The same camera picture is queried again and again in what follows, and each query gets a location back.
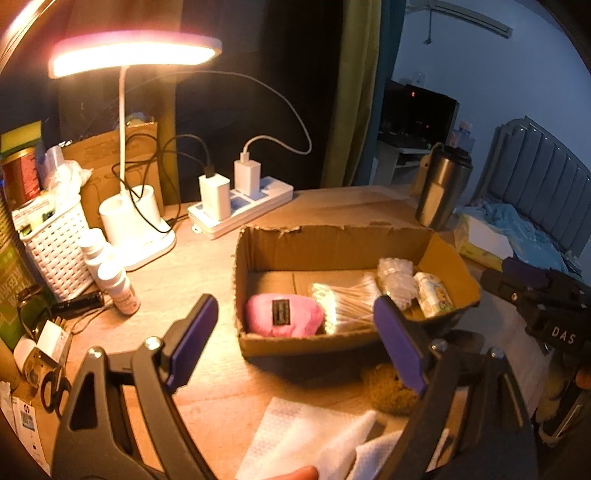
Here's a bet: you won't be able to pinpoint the brown plush bear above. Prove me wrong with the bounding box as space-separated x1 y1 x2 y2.
361 363 419 416

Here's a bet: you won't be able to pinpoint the brown cardboard box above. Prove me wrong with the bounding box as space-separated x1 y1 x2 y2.
233 225 481 358

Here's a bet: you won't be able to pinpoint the white pill bottle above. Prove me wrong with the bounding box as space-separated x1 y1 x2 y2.
77 228 112 292
97 260 141 316

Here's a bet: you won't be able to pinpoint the grey padded headboard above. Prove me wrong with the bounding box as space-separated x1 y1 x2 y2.
472 117 591 258

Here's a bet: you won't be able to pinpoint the black computer monitor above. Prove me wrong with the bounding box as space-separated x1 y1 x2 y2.
378 80 460 149

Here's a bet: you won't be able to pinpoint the white woven basket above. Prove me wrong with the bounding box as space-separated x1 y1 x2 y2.
19 195 93 301

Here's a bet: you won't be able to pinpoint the black scissors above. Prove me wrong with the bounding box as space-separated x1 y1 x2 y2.
40 367 71 419

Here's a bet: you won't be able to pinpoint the white wall air conditioner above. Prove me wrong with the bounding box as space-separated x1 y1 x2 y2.
406 0 513 39

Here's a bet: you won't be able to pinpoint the black flashlight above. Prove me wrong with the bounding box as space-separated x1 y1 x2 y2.
50 291 105 320

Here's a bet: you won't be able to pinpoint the white charger with black cable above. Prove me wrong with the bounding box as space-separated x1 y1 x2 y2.
110 133 233 234

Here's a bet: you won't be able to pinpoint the bag of cotton swabs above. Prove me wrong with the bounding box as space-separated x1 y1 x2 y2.
310 273 381 335

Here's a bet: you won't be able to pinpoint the yellow tissue box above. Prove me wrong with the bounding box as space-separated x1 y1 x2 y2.
454 214 513 271

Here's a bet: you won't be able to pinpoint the white desk lamp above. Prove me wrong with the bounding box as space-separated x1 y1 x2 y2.
47 30 223 272

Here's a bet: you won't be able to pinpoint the white power strip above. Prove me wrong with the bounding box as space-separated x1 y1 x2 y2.
187 176 294 240

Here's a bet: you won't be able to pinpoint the clear bubble wrap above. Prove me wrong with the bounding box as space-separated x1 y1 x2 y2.
377 257 418 311

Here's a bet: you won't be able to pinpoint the green tissue packet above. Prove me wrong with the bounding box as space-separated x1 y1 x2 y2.
414 272 455 318

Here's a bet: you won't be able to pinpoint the steel travel mug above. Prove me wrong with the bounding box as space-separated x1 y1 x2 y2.
416 144 473 230

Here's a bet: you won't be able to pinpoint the pink plush toy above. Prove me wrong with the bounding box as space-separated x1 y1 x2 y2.
245 293 325 338

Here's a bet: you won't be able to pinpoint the white computer desk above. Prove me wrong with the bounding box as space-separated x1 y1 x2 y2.
369 141 430 186

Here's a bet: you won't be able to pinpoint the yellow and teal curtain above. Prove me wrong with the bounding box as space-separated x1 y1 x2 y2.
322 0 407 188

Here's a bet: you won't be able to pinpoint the blue patterned blanket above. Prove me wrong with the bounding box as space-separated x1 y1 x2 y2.
455 200 568 273

